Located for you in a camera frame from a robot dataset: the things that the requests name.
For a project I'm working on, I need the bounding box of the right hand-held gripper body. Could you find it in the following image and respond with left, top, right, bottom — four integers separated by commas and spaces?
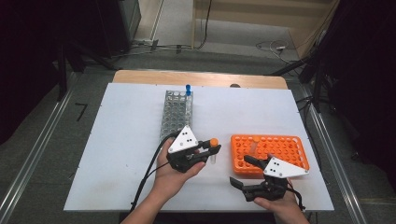
241, 157, 310, 203

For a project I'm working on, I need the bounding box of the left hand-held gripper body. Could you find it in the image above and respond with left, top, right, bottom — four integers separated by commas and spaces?
166, 124, 208, 174

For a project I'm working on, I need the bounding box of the orange cap test tube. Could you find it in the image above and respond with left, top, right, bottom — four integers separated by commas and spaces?
208, 137, 219, 165
250, 135, 261, 156

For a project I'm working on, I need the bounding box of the orange tube rack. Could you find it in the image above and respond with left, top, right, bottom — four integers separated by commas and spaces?
230, 133, 311, 179

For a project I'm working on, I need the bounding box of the clear plastic tube rack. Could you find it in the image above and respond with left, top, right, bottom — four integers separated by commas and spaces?
159, 90, 194, 143

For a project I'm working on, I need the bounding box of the person's right hand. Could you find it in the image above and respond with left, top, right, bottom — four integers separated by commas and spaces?
253, 177, 303, 216

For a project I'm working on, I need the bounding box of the person's left hand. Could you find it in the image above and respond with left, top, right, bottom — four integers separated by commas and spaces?
154, 138, 207, 200

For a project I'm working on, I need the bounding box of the wooden table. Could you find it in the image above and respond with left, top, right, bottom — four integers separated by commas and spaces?
112, 69, 289, 91

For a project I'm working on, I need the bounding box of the white board sheet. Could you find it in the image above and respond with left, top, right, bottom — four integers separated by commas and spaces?
64, 82, 334, 213

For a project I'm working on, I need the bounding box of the black metal stand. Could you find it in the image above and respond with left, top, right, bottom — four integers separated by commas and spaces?
270, 55, 331, 113
55, 40, 120, 102

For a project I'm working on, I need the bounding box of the black curtain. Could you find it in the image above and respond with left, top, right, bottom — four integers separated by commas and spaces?
311, 0, 396, 188
0, 0, 104, 146

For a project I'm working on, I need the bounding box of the black cabinet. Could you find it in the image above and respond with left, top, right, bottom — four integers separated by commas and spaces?
92, 0, 142, 59

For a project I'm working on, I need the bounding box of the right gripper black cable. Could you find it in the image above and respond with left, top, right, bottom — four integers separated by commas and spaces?
288, 183, 306, 213

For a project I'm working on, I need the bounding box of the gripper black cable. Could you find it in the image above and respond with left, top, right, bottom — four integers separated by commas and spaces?
130, 132, 181, 214
288, 183, 306, 213

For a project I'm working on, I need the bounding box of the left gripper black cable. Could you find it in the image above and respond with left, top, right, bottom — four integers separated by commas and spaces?
130, 132, 181, 214

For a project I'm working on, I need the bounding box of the aluminium floor rail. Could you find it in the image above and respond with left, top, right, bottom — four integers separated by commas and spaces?
0, 73, 78, 223
300, 87, 368, 224

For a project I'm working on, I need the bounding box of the black floor cable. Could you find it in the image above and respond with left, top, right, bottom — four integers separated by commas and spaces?
295, 96, 316, 147

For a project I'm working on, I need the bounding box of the grey floor cable bundle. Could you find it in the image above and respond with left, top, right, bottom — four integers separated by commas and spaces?
118, 37, 194, 56

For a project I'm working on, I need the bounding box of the black hanging cable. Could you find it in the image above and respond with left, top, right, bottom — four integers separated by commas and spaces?
195, 0, 214, 50

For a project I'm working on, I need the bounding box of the white cable with plug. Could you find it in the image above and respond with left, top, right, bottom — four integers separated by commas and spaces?
255, 39, 292, 63

